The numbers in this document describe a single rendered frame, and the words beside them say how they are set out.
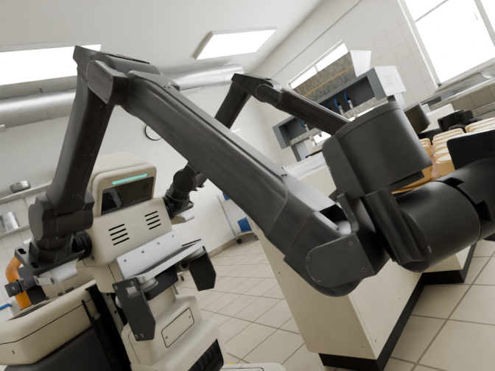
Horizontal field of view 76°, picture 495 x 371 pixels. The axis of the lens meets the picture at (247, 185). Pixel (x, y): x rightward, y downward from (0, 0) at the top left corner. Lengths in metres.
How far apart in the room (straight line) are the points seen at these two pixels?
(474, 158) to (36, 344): 1.05
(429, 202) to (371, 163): 0.05
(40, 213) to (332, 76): 1.58
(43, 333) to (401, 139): 1.02
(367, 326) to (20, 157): 4.86
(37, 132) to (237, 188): 5.22
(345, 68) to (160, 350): 1.56
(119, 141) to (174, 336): 4.74
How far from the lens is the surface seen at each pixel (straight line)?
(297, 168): 1.25
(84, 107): 0.59
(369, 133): 0.26
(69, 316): 1.13
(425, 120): 0.87
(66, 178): 0.67
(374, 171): 0.26
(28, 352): 1.10
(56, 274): 0.85
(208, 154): 0.36
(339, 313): 1.41
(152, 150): 5.63
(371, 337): 1.44
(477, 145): 0.34
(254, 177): 0.32
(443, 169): 0.42
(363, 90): 1.88
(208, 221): 5.67
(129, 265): 0.90
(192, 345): 1.00
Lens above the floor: 0.90
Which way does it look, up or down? level
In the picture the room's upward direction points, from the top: 24 degrees counter-clockwise
